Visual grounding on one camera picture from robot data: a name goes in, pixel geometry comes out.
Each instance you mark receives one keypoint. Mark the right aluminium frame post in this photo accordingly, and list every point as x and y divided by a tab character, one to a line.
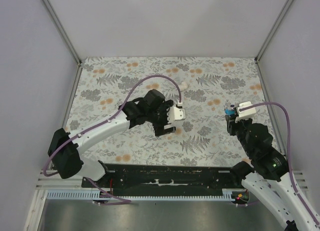
276	25

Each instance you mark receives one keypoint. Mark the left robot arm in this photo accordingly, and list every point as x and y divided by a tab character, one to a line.
66	149

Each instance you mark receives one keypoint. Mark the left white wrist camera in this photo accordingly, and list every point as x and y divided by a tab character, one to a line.
175	114

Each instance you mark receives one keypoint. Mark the green circuit board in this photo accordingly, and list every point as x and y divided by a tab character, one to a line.
242	197

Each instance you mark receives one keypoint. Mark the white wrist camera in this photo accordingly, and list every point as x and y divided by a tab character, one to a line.
175	114
244	114

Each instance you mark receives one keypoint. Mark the aluminium frame post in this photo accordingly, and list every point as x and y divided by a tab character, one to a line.
61	30
276	25

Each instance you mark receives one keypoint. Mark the blue plastic water faucet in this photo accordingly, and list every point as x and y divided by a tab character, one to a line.
231	110

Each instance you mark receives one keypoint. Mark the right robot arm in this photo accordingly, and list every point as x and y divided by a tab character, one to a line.
267	177

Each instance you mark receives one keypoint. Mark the white elbow fitting far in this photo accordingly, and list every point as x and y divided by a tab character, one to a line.
184	86

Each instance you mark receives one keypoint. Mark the left aluminium frame post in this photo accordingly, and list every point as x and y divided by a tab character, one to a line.
61	30

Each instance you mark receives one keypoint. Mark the white slotted cable duct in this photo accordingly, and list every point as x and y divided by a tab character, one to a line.
96	195

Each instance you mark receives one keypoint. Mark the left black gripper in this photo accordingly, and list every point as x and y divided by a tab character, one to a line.
159	128

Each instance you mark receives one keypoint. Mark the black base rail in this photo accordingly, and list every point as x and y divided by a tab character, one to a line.
131	179

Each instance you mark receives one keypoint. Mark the floral patterned table mat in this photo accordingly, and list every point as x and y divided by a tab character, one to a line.
200	140

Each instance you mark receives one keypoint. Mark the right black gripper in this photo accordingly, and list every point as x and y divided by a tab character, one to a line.
231	123

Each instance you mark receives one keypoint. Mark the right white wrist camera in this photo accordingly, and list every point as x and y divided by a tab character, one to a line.
244	114

